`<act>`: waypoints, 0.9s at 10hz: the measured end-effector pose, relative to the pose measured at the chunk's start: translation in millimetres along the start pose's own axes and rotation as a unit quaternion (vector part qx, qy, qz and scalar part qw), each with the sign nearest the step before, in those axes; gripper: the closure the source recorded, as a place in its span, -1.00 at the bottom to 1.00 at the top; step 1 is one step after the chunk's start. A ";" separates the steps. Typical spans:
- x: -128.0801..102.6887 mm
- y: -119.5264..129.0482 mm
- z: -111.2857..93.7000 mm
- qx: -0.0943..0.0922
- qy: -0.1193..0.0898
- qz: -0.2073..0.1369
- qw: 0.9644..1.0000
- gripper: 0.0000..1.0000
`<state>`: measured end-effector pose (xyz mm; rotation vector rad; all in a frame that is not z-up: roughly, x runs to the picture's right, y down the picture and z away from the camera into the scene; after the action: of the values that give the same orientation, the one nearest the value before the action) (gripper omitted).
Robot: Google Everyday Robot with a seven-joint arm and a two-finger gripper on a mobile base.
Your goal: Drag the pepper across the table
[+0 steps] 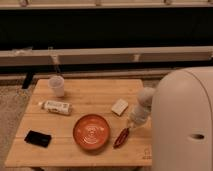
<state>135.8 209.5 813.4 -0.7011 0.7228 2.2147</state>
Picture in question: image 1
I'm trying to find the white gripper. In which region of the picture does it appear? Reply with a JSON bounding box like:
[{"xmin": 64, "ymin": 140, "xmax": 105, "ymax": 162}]
[{"xmin": 126, "ymin": 105, "xmax": 151, "ymax": 129}]

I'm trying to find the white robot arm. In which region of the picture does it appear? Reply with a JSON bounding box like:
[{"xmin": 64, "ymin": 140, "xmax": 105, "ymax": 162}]
[{"xmin": 127, "ymin": 87, "xmax": 155, "ymax": 129}]

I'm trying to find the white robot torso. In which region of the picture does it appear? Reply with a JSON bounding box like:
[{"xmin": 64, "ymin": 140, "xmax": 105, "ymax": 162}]
[{"xmin": 151, "ymin": 67, "xmax": 213, "ymax": 171}]

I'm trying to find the orange ribbed bowl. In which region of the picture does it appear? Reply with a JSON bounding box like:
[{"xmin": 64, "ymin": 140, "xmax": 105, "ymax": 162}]
[{"xmin": 73, "ymin": 114, "xmax": 110, "ymax": 151}]

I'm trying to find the wooden folding table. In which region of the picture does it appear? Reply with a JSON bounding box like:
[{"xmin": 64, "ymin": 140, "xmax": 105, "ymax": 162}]
[{"xmin": 5, "ymin": 79, "xmax": 152, "ymax": 167}]

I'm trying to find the white plastic bottle lying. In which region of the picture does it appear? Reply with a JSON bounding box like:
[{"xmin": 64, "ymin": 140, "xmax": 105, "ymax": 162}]
[{"xmin": 38, "ymin": 100, "xmax": 71, "ymax": 116}]

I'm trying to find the translucent plastic cup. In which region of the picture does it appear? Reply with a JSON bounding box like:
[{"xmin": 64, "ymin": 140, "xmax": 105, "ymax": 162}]
[{"xmin": 48, "ymin": 76, "xmax": 65, "ymax": 97}]

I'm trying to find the black flat pouch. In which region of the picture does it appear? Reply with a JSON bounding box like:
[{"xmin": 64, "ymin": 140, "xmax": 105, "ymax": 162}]
[{"xmin": 24, "ymin": 130, "xmax": 52, "ymax": 147}]

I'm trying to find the white wall rail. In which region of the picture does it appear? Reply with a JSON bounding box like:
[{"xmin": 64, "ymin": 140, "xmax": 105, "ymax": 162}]
[{"xmin": 0, "ymin": 46, "xmax": 213, "ymax": 66}]

